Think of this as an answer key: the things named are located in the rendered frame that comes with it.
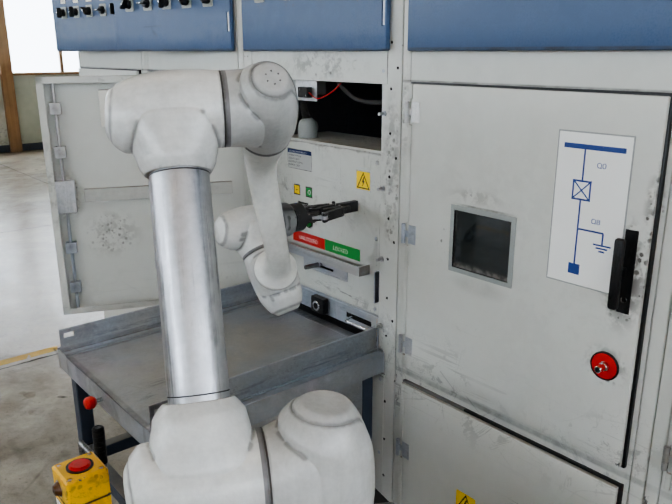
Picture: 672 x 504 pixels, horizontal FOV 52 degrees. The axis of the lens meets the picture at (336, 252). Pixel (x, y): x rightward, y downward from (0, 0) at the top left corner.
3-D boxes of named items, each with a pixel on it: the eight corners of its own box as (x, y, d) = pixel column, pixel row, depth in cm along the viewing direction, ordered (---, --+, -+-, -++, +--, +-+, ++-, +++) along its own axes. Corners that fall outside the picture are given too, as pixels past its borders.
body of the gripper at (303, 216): (279, 229, 184) (306, 223, 189) (298, 235, 177) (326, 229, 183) (278, 201, 182) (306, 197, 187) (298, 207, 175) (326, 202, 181)
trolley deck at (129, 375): (160, 463, 149) (158, 438, 148) (59, 367, 195) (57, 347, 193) (383, 372, 191) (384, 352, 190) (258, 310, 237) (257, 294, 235)
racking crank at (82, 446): (80, 502, 191) (68, 406, 182) (91, 498, 193) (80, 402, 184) (105, 533, 179) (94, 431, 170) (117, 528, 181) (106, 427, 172)
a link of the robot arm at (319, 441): (387, 537, 111) (388, 420, 104) (275, 558, 107) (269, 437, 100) (361, 476, 126) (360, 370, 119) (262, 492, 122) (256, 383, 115)
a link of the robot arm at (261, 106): (289, 99, 131) (217, 102, 129) (300, 41, 115) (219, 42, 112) (298, 160, 127) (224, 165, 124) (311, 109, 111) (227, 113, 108)
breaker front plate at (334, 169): (376, 321, 195) (379, 154, 182) (277, 280, 231) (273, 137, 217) (379, 320, 196) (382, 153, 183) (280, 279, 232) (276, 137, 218)
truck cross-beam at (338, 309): (382, 339, 194) (383, 319, 193) (272, 290, 234) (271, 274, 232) (395, 334, 198) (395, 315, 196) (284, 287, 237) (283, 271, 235)
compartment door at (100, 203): (65, 308, 226) (37, 76, 205) (255, 289, 243) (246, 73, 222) (63, 315, 219) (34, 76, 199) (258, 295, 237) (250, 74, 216)
